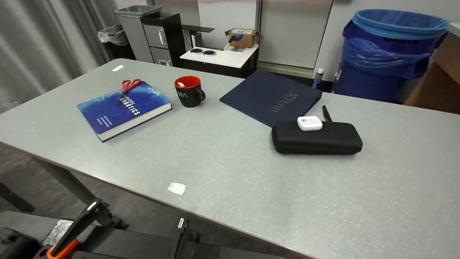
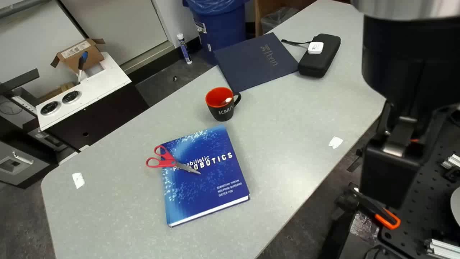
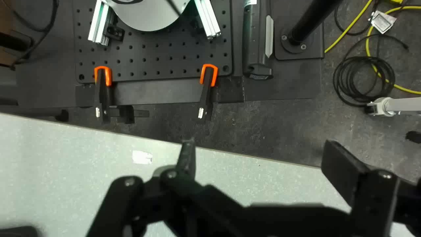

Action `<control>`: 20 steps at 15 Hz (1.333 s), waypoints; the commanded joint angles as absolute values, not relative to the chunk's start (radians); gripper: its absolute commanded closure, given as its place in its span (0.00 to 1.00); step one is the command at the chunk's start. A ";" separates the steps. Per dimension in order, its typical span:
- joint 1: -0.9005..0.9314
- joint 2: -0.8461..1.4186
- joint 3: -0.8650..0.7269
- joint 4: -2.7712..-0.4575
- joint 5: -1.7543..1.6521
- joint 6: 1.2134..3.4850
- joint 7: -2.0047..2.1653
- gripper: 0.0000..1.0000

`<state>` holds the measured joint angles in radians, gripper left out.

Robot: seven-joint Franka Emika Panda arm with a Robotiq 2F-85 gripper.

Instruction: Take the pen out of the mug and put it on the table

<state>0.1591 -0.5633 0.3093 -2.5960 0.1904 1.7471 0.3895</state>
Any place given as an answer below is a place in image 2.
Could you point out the white tape piece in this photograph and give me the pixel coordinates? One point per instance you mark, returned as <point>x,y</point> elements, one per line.
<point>335,143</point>
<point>78,180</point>

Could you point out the silver aluminium profile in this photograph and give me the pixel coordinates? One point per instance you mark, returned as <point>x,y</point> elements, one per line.
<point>452,162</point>
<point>443,248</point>

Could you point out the dark blue folder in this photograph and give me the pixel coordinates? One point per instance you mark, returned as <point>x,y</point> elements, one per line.
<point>253,62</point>

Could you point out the black mounting stand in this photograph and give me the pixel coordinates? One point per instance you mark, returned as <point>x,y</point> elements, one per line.
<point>388,173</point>

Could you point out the grey equipment box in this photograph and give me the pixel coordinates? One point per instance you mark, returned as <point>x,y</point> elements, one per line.
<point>19,166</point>

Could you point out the black zip case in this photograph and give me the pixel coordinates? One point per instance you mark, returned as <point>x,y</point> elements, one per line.
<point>327,58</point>

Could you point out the black perforated base board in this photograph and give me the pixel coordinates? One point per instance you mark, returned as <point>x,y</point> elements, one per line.
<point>431,202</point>

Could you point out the brown wooden cabinet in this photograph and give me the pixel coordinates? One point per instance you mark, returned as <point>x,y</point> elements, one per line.
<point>278,15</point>

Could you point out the blue trash bin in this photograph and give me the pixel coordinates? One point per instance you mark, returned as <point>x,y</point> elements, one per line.
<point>220,24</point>

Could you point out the blue robotics book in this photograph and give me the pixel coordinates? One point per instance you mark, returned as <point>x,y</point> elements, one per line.
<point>206,188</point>

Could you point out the black equipment rack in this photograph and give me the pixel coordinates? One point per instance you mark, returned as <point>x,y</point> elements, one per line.
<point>15,110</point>

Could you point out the white side table with holes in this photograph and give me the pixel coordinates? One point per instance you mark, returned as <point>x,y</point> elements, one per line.
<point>95,87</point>

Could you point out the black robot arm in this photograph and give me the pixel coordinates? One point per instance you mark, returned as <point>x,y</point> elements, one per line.
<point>407,58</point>

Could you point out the black mug red inside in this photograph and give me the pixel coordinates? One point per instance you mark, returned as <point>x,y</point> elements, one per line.
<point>217,113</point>

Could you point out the open cardboard box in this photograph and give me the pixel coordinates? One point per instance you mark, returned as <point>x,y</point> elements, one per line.
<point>76,57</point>

